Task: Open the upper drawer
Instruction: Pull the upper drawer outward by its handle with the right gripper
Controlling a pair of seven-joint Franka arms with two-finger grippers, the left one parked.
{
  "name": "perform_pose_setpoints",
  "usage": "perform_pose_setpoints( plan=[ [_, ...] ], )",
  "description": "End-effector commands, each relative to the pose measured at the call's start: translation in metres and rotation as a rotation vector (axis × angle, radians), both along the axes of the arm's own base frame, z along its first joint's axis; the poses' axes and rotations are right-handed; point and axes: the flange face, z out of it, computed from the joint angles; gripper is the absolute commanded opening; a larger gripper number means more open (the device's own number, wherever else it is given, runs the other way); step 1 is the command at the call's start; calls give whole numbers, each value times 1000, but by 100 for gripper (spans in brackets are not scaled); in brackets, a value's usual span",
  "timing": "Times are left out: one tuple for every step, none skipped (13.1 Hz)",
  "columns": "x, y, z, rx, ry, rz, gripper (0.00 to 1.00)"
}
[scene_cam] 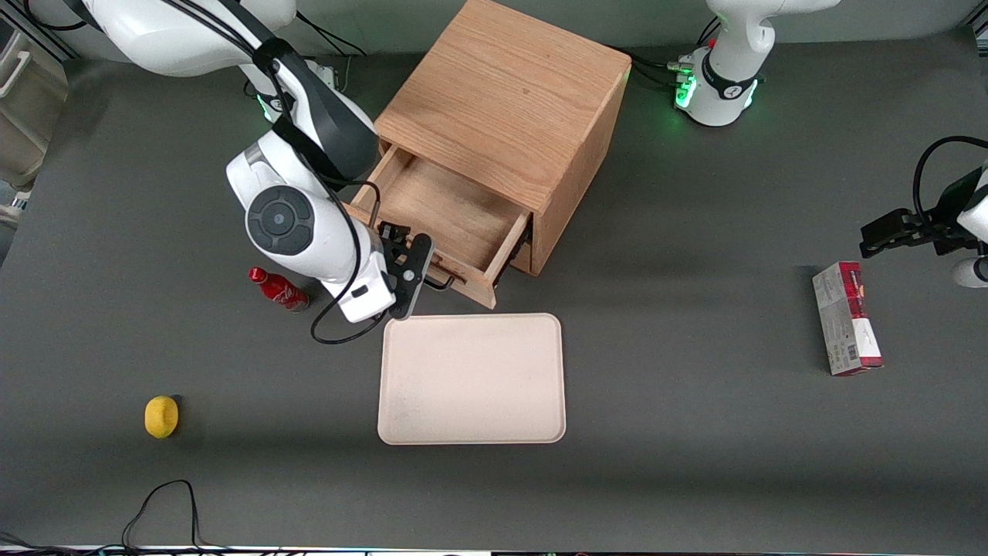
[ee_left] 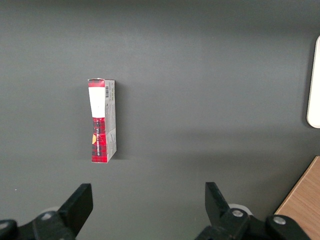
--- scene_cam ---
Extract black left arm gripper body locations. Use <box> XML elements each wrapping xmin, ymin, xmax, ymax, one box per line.
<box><xmin>915</xmin><ymin>171</ymin><xmax>983</xmax><ymax>257</ymax></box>

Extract wooden drawer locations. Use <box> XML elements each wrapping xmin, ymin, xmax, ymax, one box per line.
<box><xmin>342</xmin><ymin>143</ymin><xmax>533</xmax><ymax>310</ymax></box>

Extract wooden drawer cabinet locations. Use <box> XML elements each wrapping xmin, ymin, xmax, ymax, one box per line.
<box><xmin>373</xmin><ymin>0</ymin><xmax>632</xmax><ymax>276</ymax></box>

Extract red and grey carton box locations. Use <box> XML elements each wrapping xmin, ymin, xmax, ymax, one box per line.
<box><xmin>812</xmin><ymin>261</ymin><xmax>885</xmax><ymax>377</ymax></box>

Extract red cola bottle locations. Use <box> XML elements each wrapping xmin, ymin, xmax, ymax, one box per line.
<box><xmin>248</xmin><ymin>266</ymin><xmax>311</xmax><ymax>314</ymax></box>

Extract cream rectangular plastic tray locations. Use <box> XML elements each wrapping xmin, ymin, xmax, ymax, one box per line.
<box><xmin>377</xmin><ymin>313</ymin><xmax>567</xmax><ymax>446</ymax></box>

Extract yellow lemon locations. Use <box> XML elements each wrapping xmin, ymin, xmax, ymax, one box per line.
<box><xmin>144</xmin><ymin>395</ymin><xmax>180</xmax><ymax>439</ymax></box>

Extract beige plastic bin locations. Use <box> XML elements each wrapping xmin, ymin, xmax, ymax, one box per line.
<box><xmin>0</xmin><ymin>15</ymin><xmax>70</xmax><ymax>194</ymax></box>

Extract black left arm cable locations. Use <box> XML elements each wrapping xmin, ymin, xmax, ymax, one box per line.
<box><xmin>912</xmin><ymin>136</ymin><xmax>988</xmax><ymax>225</ymax></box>

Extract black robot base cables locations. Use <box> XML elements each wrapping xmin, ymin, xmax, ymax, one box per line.
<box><xmin>296</xmin><ymin>11</ymin><xmax>368</xmax><ymax>87</ymax></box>
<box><xmin>624</xmin><ymin>46</ymin><xmax>693</xmax><ymax>90</ymax></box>

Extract black cable on table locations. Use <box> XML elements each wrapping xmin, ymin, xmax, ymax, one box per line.
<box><xmin>0</xmin><ymin>479</ymin><xmax>232</xmax><ymax>556</ymax></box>

